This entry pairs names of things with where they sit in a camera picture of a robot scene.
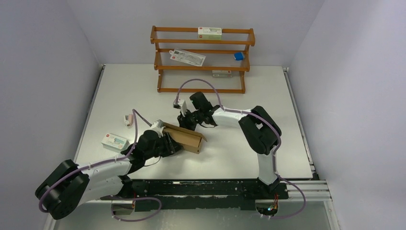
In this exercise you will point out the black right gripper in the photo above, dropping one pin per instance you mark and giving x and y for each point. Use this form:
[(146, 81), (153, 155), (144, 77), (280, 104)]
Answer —
[(184, 122)]

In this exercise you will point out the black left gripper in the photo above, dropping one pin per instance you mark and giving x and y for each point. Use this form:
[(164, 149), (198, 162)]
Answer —
[(171, 146)]

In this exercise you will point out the brown cardboard box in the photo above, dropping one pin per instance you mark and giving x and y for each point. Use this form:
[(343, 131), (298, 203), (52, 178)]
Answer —
[(191, 141)]

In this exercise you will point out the orange wooden shelf rack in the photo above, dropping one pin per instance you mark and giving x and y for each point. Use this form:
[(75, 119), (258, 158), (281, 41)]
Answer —
[(185, 49)]

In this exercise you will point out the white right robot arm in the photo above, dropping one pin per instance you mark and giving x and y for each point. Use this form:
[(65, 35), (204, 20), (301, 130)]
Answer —
[(260, 130)]

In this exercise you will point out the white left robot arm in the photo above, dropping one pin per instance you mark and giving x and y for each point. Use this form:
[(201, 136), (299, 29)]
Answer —
[(71, 185)]

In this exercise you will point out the small box lower shelf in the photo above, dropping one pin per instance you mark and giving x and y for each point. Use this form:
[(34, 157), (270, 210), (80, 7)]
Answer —
[(221, 73)]

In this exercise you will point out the green white box top shelf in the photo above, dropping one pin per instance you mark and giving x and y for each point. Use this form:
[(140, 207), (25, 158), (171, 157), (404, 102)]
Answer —
[(209, 33)]

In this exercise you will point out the small pink white object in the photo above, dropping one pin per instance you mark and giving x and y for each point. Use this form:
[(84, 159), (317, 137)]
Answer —
[(128, 120)]

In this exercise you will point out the white flat package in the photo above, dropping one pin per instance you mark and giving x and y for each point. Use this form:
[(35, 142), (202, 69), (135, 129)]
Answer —
[(187, 57)]

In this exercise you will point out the small blue object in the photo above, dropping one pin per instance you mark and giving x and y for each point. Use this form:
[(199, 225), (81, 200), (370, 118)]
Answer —
[(239, 56)]

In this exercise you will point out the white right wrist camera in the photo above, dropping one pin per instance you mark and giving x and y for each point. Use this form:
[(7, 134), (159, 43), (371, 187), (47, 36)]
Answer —
[(181, 105)]

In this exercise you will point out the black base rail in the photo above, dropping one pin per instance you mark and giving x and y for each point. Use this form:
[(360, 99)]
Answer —
[(204, 194)]

